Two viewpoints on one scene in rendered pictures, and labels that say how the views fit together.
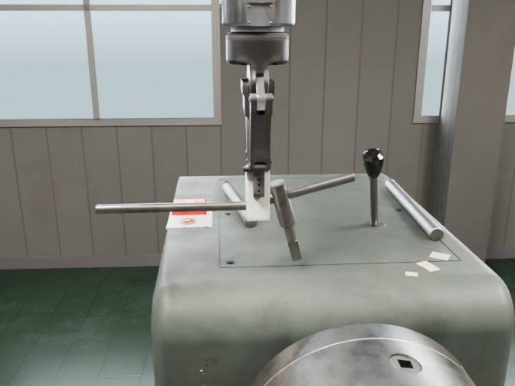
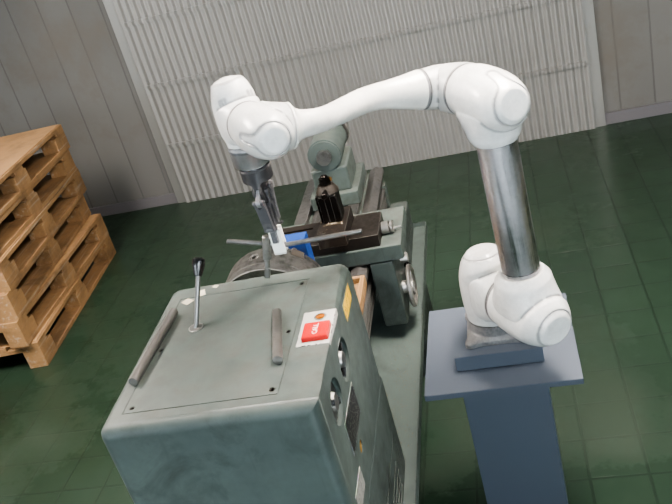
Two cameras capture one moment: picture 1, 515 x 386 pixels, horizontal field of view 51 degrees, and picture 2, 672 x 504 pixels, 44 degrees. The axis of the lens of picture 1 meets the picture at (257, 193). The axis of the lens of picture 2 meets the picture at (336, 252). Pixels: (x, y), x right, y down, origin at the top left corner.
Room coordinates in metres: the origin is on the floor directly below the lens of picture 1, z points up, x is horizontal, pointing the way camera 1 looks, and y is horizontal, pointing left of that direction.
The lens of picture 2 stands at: (2.37, 0.68, 2.22)
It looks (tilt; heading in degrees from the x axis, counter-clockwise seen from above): 27 degrees down; 198
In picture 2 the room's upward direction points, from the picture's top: 16 degrees counter-clockwise
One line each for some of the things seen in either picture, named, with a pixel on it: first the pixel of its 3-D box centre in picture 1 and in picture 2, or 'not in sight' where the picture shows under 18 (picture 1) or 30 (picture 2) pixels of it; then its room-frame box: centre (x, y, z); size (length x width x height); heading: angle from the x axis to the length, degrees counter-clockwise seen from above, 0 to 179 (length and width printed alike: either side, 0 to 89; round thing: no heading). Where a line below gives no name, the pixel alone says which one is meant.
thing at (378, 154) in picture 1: (372, 164); (199, 266); (0.77, -0.17, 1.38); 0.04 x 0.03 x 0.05; 4
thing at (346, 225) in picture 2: not in sight; (335, 226); (-0.11, -0.09, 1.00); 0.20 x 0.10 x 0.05; 4
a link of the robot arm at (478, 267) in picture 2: not in sight; (489, 282); (0.32, 0.44, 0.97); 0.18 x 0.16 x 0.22; 35
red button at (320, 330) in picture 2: (189, 208); (316, 332); (0.93, 0.12, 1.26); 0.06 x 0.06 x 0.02; 4
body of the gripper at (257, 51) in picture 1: (257, 70); (259, 182); (0.67, 0.00, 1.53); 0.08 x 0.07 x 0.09; 4
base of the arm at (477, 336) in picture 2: not in sight; (494, 316); (0.30, 0.44, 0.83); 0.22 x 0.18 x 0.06; 3
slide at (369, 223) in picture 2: not in sight; (322, 238); (-0.14, -0.16, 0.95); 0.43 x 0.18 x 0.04; 94
